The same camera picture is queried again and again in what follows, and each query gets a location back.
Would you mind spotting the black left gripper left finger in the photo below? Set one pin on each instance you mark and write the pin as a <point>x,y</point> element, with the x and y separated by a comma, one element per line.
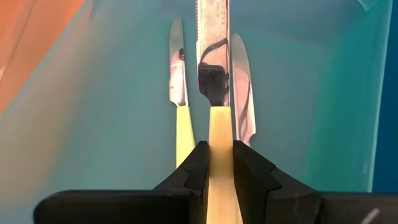
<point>124,207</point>

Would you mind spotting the orange plastic bin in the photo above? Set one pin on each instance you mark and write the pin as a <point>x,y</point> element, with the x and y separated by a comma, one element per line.
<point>25,37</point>

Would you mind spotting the teal plastic bin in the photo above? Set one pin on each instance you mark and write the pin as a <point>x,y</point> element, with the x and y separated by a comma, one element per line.
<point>109,109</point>

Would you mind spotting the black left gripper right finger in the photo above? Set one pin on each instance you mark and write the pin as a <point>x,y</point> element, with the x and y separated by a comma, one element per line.
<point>280,202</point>

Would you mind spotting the blue plastic bin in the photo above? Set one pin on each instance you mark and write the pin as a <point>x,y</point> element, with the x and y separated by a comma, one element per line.
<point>390,124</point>

